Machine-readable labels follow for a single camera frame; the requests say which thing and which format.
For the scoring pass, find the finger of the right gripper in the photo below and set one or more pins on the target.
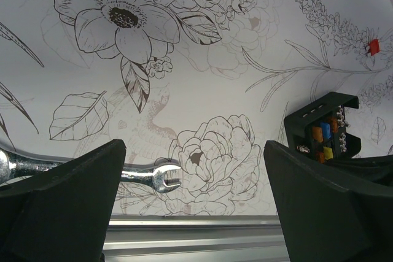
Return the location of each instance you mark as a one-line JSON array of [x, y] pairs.
[[349, 171]]

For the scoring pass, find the black fuse box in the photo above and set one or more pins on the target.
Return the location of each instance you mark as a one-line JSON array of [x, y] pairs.
[[320, 129]]

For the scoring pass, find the red fuse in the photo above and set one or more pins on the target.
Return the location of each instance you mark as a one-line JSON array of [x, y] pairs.
[[373, 47]]

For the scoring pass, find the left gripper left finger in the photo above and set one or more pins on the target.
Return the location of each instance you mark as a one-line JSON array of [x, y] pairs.
[[62, 214]]

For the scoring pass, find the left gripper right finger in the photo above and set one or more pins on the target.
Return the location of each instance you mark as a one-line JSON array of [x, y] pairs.
[[322, 220]]

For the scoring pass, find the black open-end wrench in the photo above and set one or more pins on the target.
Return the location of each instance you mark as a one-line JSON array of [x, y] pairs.
[[14, 165]]

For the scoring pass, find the floral patterned table mat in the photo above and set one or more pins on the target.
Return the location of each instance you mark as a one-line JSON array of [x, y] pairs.
[[204, 82]]

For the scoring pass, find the aluminium rail frame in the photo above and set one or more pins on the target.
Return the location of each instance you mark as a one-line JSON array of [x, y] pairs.
[[198, 238]]

